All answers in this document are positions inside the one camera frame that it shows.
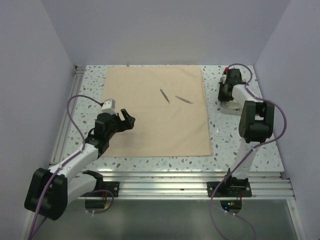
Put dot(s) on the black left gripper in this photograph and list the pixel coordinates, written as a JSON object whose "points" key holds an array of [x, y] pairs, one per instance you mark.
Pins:
{"points": [[128, 123]]}

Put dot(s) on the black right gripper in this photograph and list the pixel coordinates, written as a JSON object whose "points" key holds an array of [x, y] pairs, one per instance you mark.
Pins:
{"points": [[220, 97]]}

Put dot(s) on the stainless steel tray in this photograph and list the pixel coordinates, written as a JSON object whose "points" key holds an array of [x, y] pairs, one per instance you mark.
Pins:
{"points": [[231, 108]]}

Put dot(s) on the curved steel tweezers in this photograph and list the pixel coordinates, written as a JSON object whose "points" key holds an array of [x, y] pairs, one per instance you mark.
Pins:
{"points": [[184, 100], [165, 96]]}

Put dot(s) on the beige cloth mat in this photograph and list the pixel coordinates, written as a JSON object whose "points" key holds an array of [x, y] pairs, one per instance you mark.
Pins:
{"points": [[177, 129]]}

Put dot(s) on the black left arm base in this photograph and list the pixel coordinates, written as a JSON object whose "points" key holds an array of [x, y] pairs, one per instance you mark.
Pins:
{"points": [[107, 191]]}

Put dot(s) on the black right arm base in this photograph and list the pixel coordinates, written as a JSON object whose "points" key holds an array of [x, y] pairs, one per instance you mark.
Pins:
{"points": [[234, 190]]}

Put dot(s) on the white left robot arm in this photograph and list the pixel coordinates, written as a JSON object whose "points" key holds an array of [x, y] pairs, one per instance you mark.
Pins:
{"points": [[51, 190]]}

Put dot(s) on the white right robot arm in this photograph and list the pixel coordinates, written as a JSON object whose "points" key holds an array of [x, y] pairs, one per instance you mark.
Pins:
{"points": [[256, 119]]}

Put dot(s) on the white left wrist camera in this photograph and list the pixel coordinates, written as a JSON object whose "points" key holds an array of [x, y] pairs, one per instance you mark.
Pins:
{"points": [[109, 107]]}

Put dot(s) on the aluminium extrusion frame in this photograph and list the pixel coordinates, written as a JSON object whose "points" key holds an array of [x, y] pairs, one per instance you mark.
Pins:
{"points": [[178, 185]]}

